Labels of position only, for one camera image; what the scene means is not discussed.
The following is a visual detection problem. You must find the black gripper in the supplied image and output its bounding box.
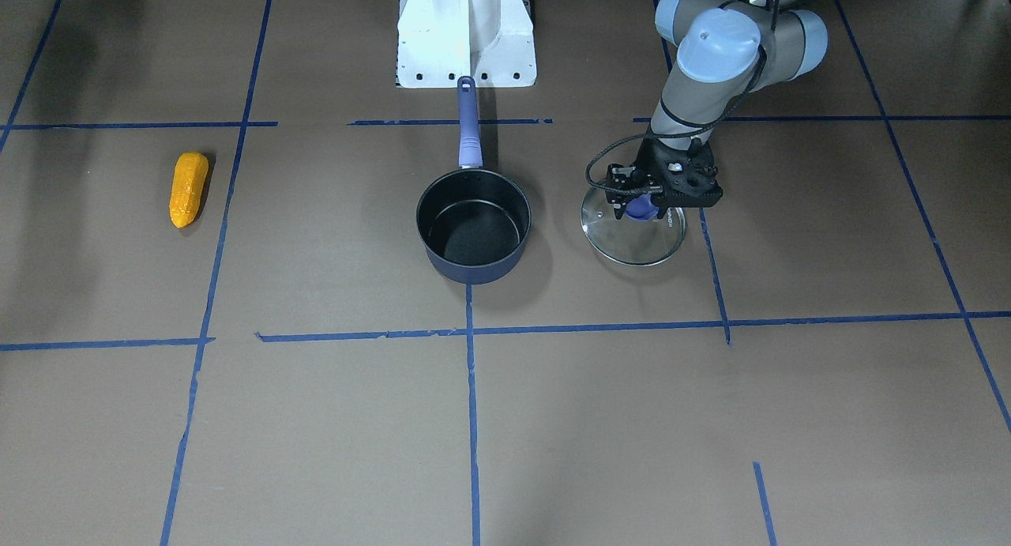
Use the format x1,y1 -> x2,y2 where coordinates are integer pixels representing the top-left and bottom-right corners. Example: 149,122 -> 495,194
604,139 -> 715,209

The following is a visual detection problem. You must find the glass pot lid blue knob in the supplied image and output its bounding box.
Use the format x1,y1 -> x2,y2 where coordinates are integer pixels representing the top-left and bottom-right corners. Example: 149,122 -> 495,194
581,187 -> 686,266

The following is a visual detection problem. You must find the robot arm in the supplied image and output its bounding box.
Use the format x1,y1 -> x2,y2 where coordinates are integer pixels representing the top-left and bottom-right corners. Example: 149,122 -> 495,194
596,0 -> 829,221

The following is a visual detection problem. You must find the yellow toy corn cob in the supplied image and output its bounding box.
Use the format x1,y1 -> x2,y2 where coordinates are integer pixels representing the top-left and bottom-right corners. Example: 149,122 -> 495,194
167,153 -> 210,229

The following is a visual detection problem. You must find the dark blue saucepan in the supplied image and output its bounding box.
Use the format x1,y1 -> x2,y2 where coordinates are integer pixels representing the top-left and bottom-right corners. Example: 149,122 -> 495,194
415,77 -> 533,284

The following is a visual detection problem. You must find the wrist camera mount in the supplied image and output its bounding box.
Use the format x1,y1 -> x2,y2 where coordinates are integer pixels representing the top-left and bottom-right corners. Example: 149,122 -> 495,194
652,156 -> 723,208

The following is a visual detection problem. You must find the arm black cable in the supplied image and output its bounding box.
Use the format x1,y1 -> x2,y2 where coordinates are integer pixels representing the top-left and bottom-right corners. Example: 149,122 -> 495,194
585,0 -> 783,198

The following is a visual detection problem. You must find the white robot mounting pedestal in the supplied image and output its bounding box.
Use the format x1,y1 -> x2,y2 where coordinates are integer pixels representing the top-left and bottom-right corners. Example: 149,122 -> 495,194
395,0 -> 538,89

